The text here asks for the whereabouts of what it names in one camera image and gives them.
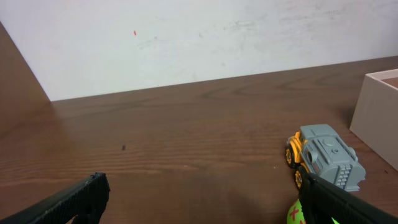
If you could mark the grey yellow toy truck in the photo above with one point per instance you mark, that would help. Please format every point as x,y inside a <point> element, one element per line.
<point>318,149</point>

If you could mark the white cardboard box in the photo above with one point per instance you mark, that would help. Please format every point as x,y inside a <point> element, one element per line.
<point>375,116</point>

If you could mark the green numbered ball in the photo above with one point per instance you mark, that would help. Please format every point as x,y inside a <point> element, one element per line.
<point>295,214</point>

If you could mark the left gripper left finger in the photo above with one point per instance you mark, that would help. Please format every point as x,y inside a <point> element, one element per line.
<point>83,202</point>

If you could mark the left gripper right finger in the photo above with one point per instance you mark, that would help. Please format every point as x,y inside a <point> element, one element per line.
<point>323,202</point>

